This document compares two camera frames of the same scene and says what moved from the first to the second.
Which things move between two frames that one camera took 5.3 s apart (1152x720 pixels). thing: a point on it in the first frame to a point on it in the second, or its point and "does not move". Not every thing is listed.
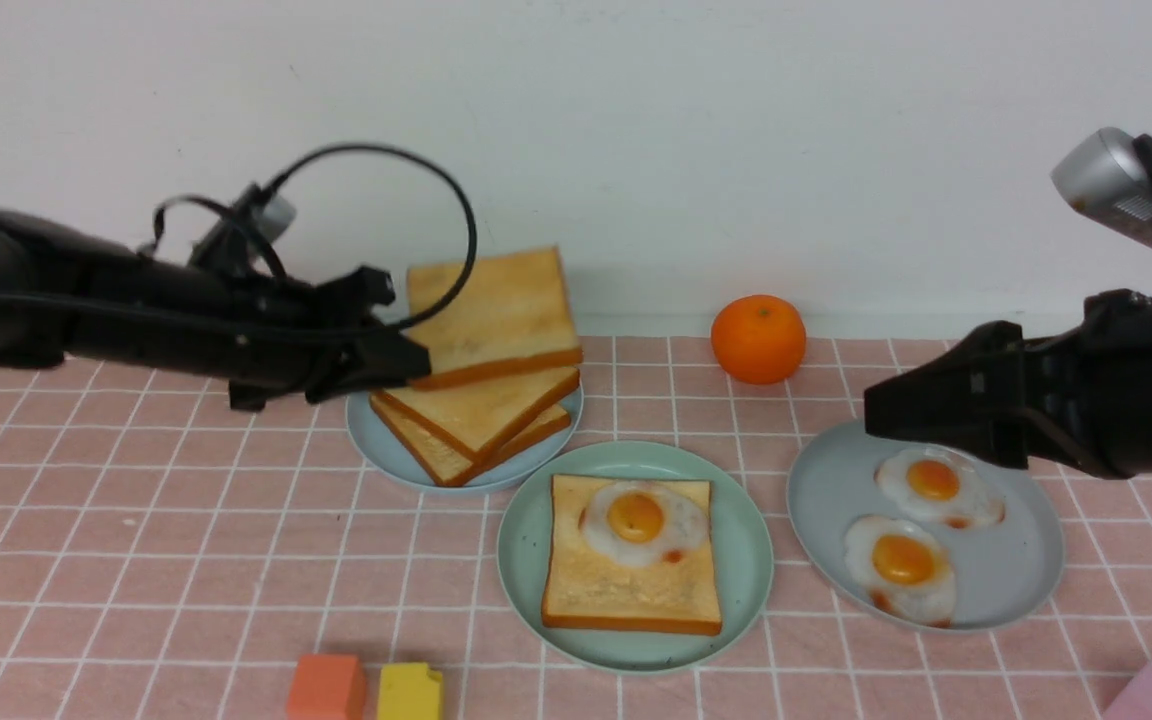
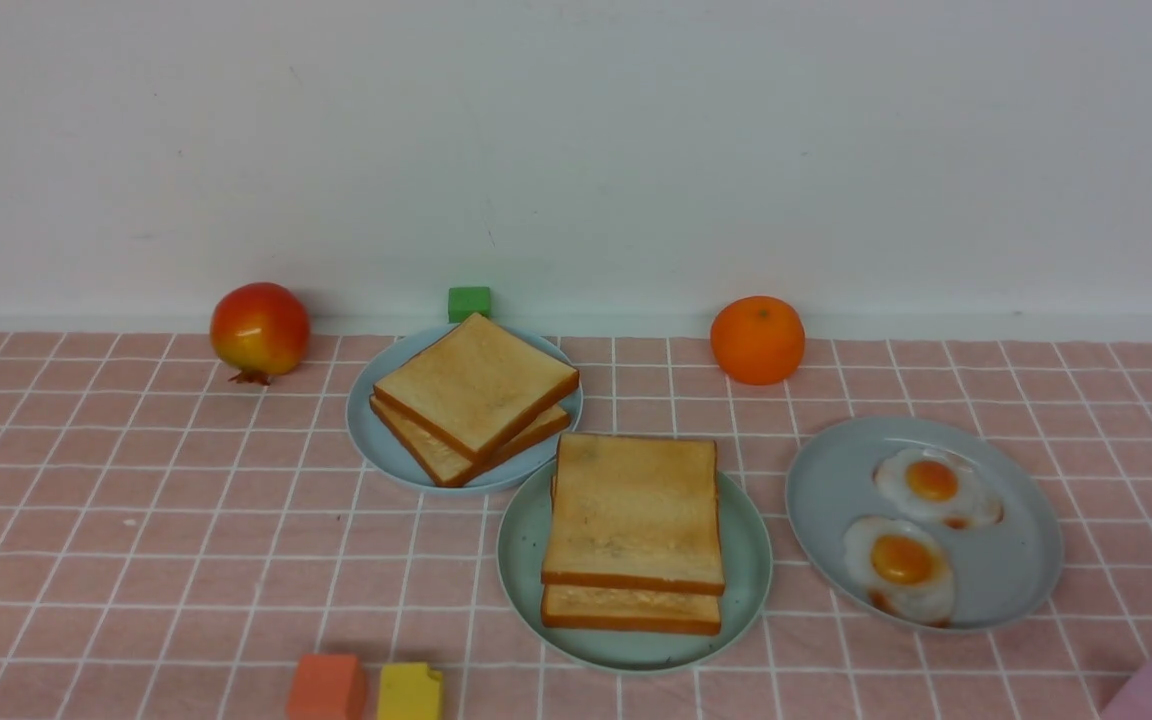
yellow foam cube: (409, 691) does not move
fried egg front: (903, 568) does not move
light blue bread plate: (382, 457) does not move
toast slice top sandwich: (515, 314) to (635, 511)
